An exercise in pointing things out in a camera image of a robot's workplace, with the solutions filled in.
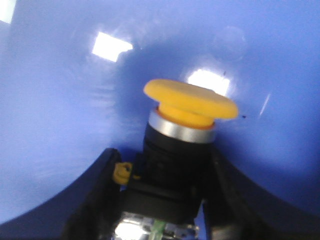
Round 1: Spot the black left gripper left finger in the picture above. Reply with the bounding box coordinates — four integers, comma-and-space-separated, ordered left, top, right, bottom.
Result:
60, 148, 121, 240

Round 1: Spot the yellow mushroom push button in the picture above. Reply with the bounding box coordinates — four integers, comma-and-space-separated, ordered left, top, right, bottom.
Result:
112, 79, 239, 240

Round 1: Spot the blue plastic bin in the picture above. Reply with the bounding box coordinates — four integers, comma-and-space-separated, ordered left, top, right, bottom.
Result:
0, 0, 320, 226

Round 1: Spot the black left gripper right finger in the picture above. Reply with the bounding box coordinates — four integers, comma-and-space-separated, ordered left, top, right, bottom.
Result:
203, 147, 320, 240

